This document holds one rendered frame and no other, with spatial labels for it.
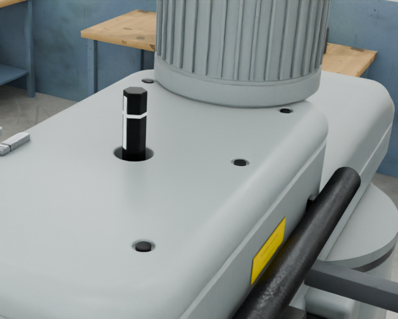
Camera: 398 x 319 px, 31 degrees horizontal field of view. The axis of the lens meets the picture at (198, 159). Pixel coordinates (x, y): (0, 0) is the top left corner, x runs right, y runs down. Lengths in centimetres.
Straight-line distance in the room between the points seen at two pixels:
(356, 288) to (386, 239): 27
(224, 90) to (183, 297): 33
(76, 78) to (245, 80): 526
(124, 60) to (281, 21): 497
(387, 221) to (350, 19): 372
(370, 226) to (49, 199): 78
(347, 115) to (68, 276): 76
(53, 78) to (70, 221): 561
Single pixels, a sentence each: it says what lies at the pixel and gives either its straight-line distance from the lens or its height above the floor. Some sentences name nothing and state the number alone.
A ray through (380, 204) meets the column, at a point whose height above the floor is 156.
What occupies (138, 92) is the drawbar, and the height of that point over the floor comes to 195.
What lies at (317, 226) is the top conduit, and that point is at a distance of 74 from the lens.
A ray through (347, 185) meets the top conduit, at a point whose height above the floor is 180.
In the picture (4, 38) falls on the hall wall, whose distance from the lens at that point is 637.
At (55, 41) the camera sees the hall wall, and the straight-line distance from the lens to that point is 604.
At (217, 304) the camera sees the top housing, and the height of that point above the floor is 182.
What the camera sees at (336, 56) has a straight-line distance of 466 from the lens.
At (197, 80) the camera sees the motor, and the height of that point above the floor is 192.
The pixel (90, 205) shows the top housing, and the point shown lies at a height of 189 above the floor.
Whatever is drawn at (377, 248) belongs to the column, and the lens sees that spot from 121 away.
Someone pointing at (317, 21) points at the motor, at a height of 198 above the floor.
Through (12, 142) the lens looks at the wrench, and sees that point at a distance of 67.
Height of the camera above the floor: 217
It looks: 25 degrees down
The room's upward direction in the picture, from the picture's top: 4 degrees clockwise
